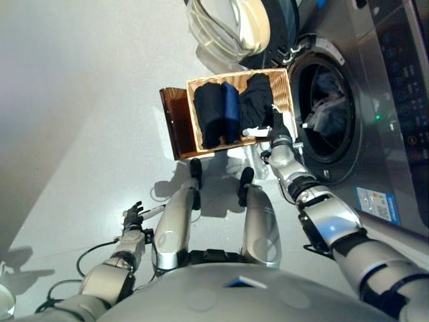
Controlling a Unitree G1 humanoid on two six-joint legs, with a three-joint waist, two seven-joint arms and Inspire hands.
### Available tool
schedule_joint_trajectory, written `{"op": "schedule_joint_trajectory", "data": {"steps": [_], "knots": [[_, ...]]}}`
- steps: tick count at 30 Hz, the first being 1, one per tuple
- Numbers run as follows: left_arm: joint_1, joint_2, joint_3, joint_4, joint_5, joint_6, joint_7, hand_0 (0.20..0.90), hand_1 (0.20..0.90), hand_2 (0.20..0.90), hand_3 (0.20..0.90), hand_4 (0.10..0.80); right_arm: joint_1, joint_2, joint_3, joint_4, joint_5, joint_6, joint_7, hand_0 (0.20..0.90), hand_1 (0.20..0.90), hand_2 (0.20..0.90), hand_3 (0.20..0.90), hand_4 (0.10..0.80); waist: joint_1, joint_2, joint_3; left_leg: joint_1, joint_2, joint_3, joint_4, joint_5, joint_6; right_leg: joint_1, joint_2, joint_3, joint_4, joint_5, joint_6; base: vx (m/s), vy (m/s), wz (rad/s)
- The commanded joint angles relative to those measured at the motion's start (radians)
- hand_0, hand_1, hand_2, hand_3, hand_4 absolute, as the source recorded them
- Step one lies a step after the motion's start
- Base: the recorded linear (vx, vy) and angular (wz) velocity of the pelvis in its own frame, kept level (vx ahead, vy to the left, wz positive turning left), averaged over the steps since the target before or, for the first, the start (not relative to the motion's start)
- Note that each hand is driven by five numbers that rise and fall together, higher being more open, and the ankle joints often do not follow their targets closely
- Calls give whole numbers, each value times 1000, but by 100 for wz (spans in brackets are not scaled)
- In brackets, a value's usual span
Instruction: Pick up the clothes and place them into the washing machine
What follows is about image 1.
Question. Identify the robot left hand black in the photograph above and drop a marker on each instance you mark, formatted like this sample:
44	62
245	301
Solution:
132	219

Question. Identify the robot right hand black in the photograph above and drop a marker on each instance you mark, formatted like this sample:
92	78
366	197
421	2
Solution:
279	129

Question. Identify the wide black garment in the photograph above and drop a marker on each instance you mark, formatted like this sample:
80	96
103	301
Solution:
254	104

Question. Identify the white garment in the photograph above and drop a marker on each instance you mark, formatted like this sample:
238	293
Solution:
326	107

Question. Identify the robot right arm silver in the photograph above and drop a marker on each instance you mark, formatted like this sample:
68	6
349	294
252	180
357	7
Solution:
335	221

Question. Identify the robot left arm silver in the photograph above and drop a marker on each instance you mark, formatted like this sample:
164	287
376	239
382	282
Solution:
104	278

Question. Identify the grey front-load washing machine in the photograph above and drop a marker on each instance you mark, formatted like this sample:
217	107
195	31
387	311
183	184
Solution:
368	84

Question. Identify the round glass washing machine door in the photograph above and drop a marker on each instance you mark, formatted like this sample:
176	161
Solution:
234	27

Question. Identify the rectangular wicker laundry basket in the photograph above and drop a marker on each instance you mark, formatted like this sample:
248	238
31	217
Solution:
285	90

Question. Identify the blue rolled garment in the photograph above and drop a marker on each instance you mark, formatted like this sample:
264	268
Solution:
231	107

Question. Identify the black rolled garment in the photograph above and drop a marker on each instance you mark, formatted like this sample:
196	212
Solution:
209	114

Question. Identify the robot right leg silver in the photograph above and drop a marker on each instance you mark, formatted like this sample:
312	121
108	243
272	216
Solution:
261	228

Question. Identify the glossy brown stool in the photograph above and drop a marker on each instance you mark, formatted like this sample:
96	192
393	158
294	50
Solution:
176	124

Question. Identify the large blue energy label sticker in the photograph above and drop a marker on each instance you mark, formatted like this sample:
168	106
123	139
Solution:
378	206

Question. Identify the grey robot torso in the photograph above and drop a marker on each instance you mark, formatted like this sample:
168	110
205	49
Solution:
241	298

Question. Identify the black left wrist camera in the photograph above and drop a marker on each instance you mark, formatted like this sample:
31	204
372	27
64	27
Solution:
149	234

